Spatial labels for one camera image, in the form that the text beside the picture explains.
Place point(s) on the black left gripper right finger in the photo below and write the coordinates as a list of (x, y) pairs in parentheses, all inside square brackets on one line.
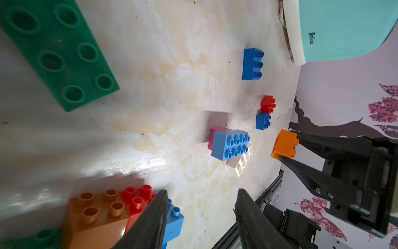
[(255, 230)]

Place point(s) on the light blue 2x4 brick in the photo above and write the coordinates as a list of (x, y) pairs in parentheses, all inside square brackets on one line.
[(229, 144)]

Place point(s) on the white lego plate brick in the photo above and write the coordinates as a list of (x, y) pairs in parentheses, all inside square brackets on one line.
[(237, 165)]

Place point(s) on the red 2x2 lego brick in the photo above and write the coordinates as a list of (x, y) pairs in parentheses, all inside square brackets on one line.
[(136, 201)]

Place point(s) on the mint green toaster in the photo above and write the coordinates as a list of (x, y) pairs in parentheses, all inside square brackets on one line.
[(321, 31)]

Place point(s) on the blue 2x3 lego brick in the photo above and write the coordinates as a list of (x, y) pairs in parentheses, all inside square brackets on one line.
[(252, 64)]

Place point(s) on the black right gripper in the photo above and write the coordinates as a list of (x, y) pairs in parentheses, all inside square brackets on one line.
[(358, 179)]

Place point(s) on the black enclosure frame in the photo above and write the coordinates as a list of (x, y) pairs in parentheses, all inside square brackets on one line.
[(231, 238)]

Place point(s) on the brown 2x2 lego brick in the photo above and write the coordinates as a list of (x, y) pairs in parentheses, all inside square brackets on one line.
[(94, 221)]

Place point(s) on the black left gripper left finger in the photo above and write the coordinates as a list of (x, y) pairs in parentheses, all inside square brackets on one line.
[(148, 231)]

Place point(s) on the dark green brick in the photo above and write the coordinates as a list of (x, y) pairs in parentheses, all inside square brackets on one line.
[(45, 239), (55, 39)]

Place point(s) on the small blue 2x2 brick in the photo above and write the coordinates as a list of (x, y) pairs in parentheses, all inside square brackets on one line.
[(263, 121)]

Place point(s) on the orange lego brick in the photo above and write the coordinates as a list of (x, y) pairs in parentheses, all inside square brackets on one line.
[(285, 145)]

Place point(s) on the red 2x4 lego brick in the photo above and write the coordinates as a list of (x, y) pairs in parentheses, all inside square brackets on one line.
[(268, 104)]

